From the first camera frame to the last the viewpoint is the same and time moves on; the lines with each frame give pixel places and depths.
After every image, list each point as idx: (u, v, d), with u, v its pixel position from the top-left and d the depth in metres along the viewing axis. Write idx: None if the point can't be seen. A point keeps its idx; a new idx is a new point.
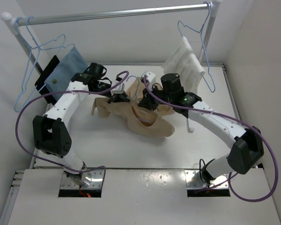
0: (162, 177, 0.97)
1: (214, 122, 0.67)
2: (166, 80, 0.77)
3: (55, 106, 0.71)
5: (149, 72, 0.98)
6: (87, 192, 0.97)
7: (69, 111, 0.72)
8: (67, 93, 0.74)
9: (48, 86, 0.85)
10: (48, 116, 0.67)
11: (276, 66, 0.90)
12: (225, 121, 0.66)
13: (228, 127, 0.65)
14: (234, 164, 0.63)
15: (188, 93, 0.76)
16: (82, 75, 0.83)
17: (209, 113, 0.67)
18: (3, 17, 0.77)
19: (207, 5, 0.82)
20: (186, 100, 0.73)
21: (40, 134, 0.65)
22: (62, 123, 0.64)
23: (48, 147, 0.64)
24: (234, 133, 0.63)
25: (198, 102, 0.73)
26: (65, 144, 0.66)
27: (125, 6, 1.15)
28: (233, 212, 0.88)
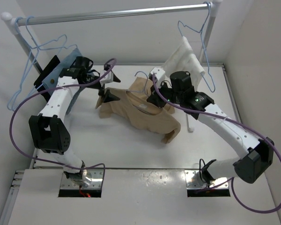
0: (162, 177, 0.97)
1: (227, 129, 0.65)
2: (176, 78, 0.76)
3: (49, 103, 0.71)
5: (158, 69, 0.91)
6: (87, 192, 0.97)
7: (63, 107, 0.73)
8: (58, 90, 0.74)
9: (46, 86, 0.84)
10: (43, 115, 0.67)
11: (276, 66, 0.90)
12: (238, 130, 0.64)
13: (241, 136, 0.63)
14: (242, 173, 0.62)
15: (199, 93, 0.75)
16: (70, 69, 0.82)
17: (222, 118, 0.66)
18: (3, 17, 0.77)
19: (207, 5, 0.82)
20: (197, 101, 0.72)
21: (39, 133, 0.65)
22: (58, 119, 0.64)
23: (48, 145, 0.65)
24: (247, 143, 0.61)
25: (210, 105, 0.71)
26: (65, 139, 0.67)
27: (125, 6, 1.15)
28: (233, 212, 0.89)
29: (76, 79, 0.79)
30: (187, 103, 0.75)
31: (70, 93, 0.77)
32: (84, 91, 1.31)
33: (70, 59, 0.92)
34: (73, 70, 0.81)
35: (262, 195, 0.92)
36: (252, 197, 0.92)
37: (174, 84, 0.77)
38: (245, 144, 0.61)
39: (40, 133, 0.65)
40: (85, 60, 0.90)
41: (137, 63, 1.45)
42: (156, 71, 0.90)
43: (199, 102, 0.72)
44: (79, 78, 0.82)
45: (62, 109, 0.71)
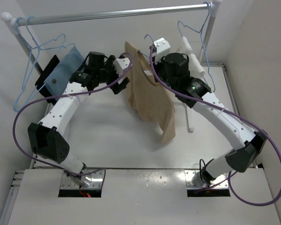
0: (162, 177, 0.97)
1: (225, 121, 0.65)
2: (172, 62, 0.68)
3: (52, 112, 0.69)
5: (163, 41, 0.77)
6: (87, 192, 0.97)
7: (66, 116, 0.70)
8: (64, 97, 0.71)
9: (48, 86, 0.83)
10: (43, 124, 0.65)
11: (277, 66, 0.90)
12: (234, 121, 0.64)
13: (238, 129, 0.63)
14: (233, 162, 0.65)
15: (195, 79, 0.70)
16: (81, 74, 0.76)
17: (220, 109, 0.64)
18: (3, 17, 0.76)
19: (207, 5, 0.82)
20: (194, 89, 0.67)
21: (36, 140, 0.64)
22: (57, 132, 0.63)
23: (45, 153, 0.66)
24: (244, 136, 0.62)
25: (208, 93, 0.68)
26: (62, 151, 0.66)
27: (125, 6, 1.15)
28: (233, 211, 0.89)
29: (85, 88, 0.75)
30: (182, 89, 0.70)
31: (77, 101, 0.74)
32: None
33: (69, 58, 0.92)
34: (85, 77, 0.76)
35: (262, 195, 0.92)
36: (252, 196, 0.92)
37: (168, 67, 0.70)
38: (242, 138, 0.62)
39: (38, 141, 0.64)
40: (99, 58, 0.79)
41: None
42: (161, 44, 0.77)
43: (196, 90, 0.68)
44: (90, 85, 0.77)
45: (63, 120, 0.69)
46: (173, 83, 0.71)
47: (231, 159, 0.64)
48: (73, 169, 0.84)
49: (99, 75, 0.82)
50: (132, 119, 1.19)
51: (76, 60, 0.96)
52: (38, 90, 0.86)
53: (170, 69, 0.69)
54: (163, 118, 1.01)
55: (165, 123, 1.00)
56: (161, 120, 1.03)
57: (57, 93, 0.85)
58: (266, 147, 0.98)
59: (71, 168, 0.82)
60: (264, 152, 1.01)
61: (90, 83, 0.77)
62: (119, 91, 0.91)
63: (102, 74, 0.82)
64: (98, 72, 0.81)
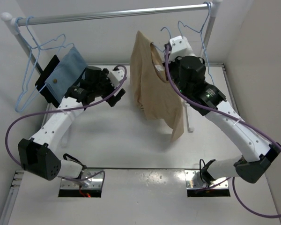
0: (162, 177, 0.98)
1: (239, 132, 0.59)
2: (189, 67, 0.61)
3: (44, 127, 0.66)
5: (180, 40, 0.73)
6: (87, 192, 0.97)
7: (59, 133, 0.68)
8: (57, 112, 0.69)
9: (48, 86, 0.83)
10: (34, 140, 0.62)
11: (277, 66, 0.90)
12: (249, 132, 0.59)
13: (253, 141, 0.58)
14: (244, 175, 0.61)
15: (210, 86, 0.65)
16: (76, 88, 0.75)
17: (235, 120, 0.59)
18: (3, 17, 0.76)
19: (207, 5, 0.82)
20: (209, 97, 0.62)
21: (25, 158, 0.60)
22: (48, 149, 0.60)
23: (35, 171, 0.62)
24: (259, 149, 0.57)
25: (223, 102, 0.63)
26: (53, 168, 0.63)
27: (125, 6, 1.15)
28: (233, 211, 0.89)
29: (81, 103, 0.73)
30: (194, 96, 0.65)
31: (70, 116, 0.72)
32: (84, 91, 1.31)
33: (68, 58, 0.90)
34: (80, 92, 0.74)
35: (262, 196, 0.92)
36: (252, 196, 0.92)
37: (182, 72, 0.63)
38: (257, 151, 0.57)
39: (28, 158, 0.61)
40: (95, 72, 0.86)
41: None
42: (177, 43, 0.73)
43: (210, 98, 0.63)
44: (85, 100, 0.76)
45: (55, 136, 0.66)
46: (186, 89, 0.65)
47: (242, 170, 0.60)
48: (71, 173, 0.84)
49: (95, 89, 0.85)
50: (132, 119, 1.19)
51: (76, 61, 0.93)
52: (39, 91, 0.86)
53: (186, 74, 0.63)
54: (171, 119, 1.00)
55: (173, 123, 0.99)
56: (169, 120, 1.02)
57: (57, 93, 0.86)
58: None
59: (69, 173, 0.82)
60: None
61: (85, 99, 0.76)
62: (115, 102, 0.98)
63: (99, 89, 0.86)
64: (94, 87, 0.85)
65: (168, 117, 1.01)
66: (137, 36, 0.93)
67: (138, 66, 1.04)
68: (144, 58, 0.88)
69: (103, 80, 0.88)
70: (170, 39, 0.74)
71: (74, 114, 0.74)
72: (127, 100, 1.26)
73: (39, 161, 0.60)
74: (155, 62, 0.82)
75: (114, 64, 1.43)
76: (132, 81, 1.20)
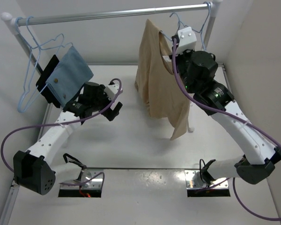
0: (162, 177, 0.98)
1: (246, 135, 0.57)
2: (201, 64, 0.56)
3: (41, 140, 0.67)
5: (189, 32, 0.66)
6: (87, 192, 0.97)
7: (55, 146, 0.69)
8: (55, 126, 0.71)
9: (50, 86, 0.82)
10: (30, 153, 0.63)
11: (277, 66, 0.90)
12: (256, 135, 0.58)
13: (259, 145, 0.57)
14: (246, 175, 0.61)
15: (218, 84, 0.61)
16: (75, 104, 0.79)
17: (243, 123, 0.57)
18: (3, 17, 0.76)
19: (207, 5, 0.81)
20: (217, 97, 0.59)
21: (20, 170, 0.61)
22: (44, 162, 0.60)
23: (29, 184, 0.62)
24: (264, 153, 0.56)
25: (231, 103, 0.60)
26: (47, 182, 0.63)
27: (125, 6, 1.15)
28: (233, 210, 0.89)
29: (78, 117, 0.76)
30: (201, 94, 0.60)
31: (68, 130, 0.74)
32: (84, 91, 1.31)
33: (67, 56, 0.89)
34: (78, 107, 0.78)
35: (262, 196, 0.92)
36: (252, 196, 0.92)
37: (192, 67, 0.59)
38: (263, 155, 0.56)
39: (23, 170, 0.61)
40: (93, 90, 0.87)
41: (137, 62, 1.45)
42: (185, 36, 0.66)
43: (218, 98, 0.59)
44: (83, 115, 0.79)
45: (52, 149, 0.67)
46: (194, 86, 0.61)
47: (244, 171, 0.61)
48: (69, 176, 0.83)
49: (92, 104, 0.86)
50: (132, 119, 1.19)
51: (75, 60, 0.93)
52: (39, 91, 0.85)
53: (195, 70, 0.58)
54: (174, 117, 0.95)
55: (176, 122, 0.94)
56: (173, 118, 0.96)
57: (58, 93, 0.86)
58: None
59: (67, 176, 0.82)
60: None
61: (83, 113, 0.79)
62: (114, 116, 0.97)
63: (96, 103, 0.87)
64: (92, 102, 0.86)
65: (173, 114, 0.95)
66: (147, 25, 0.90)
67: (145, 58, 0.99)
68: (153, 48, 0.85)
69: (101, 95, 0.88)
70: (178, 30, 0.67)
71: (72, 127, 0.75)
72: (127, 100, 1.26)
73: (33, 175, 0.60)
74: (163, 52, 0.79)
75: (114, 64, 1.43)
76: (138, 76, 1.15)
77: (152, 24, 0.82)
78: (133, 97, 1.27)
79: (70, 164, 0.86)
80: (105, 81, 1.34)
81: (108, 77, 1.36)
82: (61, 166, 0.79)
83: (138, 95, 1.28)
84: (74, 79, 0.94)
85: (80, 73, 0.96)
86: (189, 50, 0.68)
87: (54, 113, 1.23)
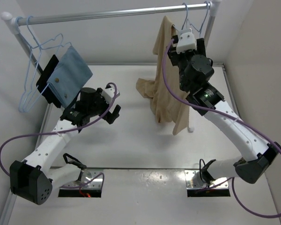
0: (162, 177, 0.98)
1: (237, 131, 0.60)
2: (198, 69, 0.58)
3: (38, 150, 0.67)
5: (188, 34, 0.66)
6: (87, 192, 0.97)
7: (52, 154, 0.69)
8: (52, 135, 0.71)
9: (51, 86, 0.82)
10: (26, 162, 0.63)
11: (277, 66, 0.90)
12: (247, 131, 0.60)
13: (251, 140, 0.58)
14: (243, 175, 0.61)
15: (210, 86, 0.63)
16: (72, 112, 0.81)
17: (232, 119, 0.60)
18: (3, 16, 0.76)
19: (206, 5, 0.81)
20: (207, 97, 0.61)
21: (17, 181, 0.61)
22: (40, 172, 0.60)
23: (25, 194, 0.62)
24: (256, 148, 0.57)
25: (221, 102, 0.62)
26: (44, 192, 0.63)
27: (125, 6, 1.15)
28: (233, 210, 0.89)
29: (76, 125, 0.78)
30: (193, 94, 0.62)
31: (65, 138, 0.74)
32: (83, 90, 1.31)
33: (67, 56, 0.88)
34: (76, 115, 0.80)
35: (262, 196, 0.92)
36: (251, 196, 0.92)
37: (189, 70, 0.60)
38: (255, 150, 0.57)
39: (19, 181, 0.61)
40: (89, 95, 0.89)
41: (137, 62, 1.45)
42: (184, 38, 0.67)
43: (209, 98, 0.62)
44: (81, 123, 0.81)
45: (49, 159, 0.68)
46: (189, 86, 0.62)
47: (241, 170, 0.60)
48: (69, 178, 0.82)
49: (91, 110, 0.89)
50: (132, 119, 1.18)
51: (75, 59, 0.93)
52: (40, 92, 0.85)
53: (192, 73, 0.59)
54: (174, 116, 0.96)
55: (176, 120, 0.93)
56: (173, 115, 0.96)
57: (60, 92, 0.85)
58: None
59: (67, 177, 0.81)
60: None
61: (80, 122, 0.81)
62: (114, 119, 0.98)
63: (94, 109, 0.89)
64: (89, 108, 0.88)
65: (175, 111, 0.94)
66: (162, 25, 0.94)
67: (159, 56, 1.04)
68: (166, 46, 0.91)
69: (98, 100, 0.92)
70: (182, 29, 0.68)
71: (70, 134, 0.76)
72: (126, 100, 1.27)
73: (30, 185, 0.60)
74: None
75: (114, 64, 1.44)
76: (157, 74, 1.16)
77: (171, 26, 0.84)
78: (133, 97, 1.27)
79: (69, 166, 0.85)
80: (105, 80, 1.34)
81: (108, 77, 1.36)
82: (59, 172, 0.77)
83: (138, 95, 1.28)
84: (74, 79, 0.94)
85: (80, 72, 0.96)
86: (192, 51, 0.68)
87: (55, 113, 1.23)
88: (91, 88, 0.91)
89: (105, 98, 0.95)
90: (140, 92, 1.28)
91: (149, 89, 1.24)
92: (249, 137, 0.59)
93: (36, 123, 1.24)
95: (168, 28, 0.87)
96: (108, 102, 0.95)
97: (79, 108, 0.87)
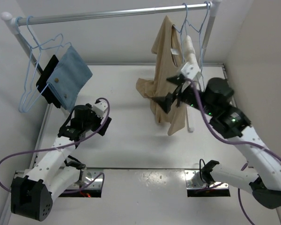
0: (162, 177, 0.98)
1: (262, 161, 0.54)
2: (218, 91, 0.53)
3: (39, 165, 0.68)
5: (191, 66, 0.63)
6: (87, 192, 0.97)
7: (53, 169, 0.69)
8: (52, 150, 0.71)
9: (51, 86, 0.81)
10: (29, 177, 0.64)
11: (277, 66, 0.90)
12: (274, 161, 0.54)
13: (277, 170, 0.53)
14: (262, 200, 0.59)
15: (234, 108, 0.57)
16: (69, 129, 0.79)
17: (260, 148, 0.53)
18: (3, 16, 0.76)
19: (207, 5, 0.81)
20: (234, 121, 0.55)
21: (18, 197, 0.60)
22: (43, 186, 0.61)
23: (26, 211, 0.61)
24: None
25: (247, 128, 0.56)
26: (45, 207, 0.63)
27: (124, 6, 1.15)
28: (233, 210, 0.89)
29: (73, 141, 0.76)
30: (217, 118, 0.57)
31: (65, 154, 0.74)
32: (83, 90, 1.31)
33: (66, 56, 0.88)
34: (73, 131, 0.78)
35: None
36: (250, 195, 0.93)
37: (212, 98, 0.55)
38: None
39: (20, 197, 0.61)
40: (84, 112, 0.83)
41: (137, 62, 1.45)
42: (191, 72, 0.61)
43: (236, 123, 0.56)
44: (77, 138, 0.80)
45: (50, 173, 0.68)
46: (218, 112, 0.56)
47: (260, 196, 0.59)
48: (69, 183, 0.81)
49: (86, 126, 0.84)
50: (132, 119, 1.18)
51: (74, 60, 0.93)
52: (40, 92, 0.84)
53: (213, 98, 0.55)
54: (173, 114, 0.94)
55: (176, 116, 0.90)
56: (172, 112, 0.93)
57: (60, 92, 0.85)
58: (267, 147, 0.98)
59: (67, 183, 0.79)
60: None
61: (77, 137, 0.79)
62: (105, 131, 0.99)
63: (89, 124, 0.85)
64: (85, 125, 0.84)
65: (173, 108, 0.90)
66: (162, 26, 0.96)
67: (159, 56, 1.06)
68: (166, 47, 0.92)
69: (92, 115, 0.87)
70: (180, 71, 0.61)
71: (69, 149, 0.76)
72: (127, 100, 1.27)
73: (33, 199, 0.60)
74: (173, 46, 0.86)
75: (114, 64, 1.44)
76: (156, 75, 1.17)
77: (172, 26, 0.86)
78: (133, 97, 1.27)
79: (65, 171, 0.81)
80: (105, 80, 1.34)
81: (108, 77, 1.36)
82: (58, 180, 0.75)
83: (138, 96, 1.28)
84: (74, 79, 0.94)
85: (79, 73, 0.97)
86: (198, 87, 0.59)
87: (54, 113, 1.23)
88: (82, 105, 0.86)
89: (96, 113, 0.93)
90: (140, 92, 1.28)
91: (149, 88, 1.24)
92: (276, 167, 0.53)
93: (36, 123, 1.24)
95: (169, 28, 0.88)
96: (100, 116, 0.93)
97: (73, 125, 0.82)
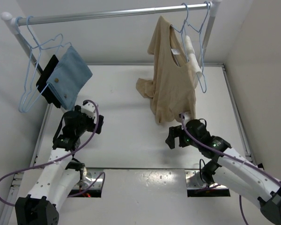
0: (162, 177, 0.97)
1: (247, 173, 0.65)
2: (191, 126, 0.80)
3: (39, 181, 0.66)
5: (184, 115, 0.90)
6: (87, 192, 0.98)
7: (54, 183, 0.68)
8: (50, 164, 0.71)
9: (51, 86, 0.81)
10: (31, 195, 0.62)
11: (277, 66, 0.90)
12: (258, 172, 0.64)
13: (262, 180, 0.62)
14: (269, 215, 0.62)
15: (217, 138, 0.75)
16: (62, 138, 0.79)
17: (241, 162, 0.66)
18: (3, 16, 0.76)
19: (206, 5, 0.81)
20: (215, 145, 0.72)
21: (23, 215, 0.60)
22: (47, 202, 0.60)
23: None
24: (269, 187, 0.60)
25: (228, 148, 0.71)
26: (52, 221, 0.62)
27: (124, 6, 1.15)
28: (233, 210, 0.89)
29: (69, 151, 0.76)
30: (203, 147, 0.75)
31: (63, 166, 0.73)
32: (83, 90, 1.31)
33: (66, 56, 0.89)
34: (67, 141, 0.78)
35: None
36: None
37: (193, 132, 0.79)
38: (267, 188, 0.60)
39: (26, 216, 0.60)
40: (73, 120, 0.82)
41: (137, 62, 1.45)
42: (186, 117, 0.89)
43: (217, 146, 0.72)
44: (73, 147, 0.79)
45: (52, 187, 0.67)
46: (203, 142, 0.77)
47: (265, 211, 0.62)
48: (71, 186, 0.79)
49: (79, 131, 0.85)
50: (132, 119, 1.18)
51: (74, 60, 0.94)
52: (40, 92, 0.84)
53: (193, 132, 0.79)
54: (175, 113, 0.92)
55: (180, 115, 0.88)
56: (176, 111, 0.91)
57: (60, 92, 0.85)
58: (267, 147, 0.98)
59: (69, 189, 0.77)
60: (264, 152, 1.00)
61: (73, 146, 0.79)
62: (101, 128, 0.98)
63: (81, 129, 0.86)
64: (77, 131, 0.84)
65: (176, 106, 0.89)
66: (158, 26, 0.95)
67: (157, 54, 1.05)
68: (164, 46, 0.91)
69: (82, 118, 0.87)
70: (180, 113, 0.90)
71: (67, 161, 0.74)
72: (127, 100, 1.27)
73: (38, 217, 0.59)
74: (173, 45, 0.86)
75: (114, 64, 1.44)
76: (155, 73, 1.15)
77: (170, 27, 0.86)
78: (132, 97, 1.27)
79: (65, 175, 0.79)
80: (105, 80, 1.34)
81: (108, 77, 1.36)
82: (60, 188, 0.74)
83: (138, 95, 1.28)
84: (74, 79, 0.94)
85: (79, 73, 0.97)
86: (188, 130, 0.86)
87: (55, 113, 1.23)
88: (70, 111, 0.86)
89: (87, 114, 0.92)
90: (140, 92, 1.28)
91: (149, 89, 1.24)
92: (259, 176, 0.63)
93: (36, 123, 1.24)
95: (165, 29, 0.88)
96: (92, 117, 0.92)
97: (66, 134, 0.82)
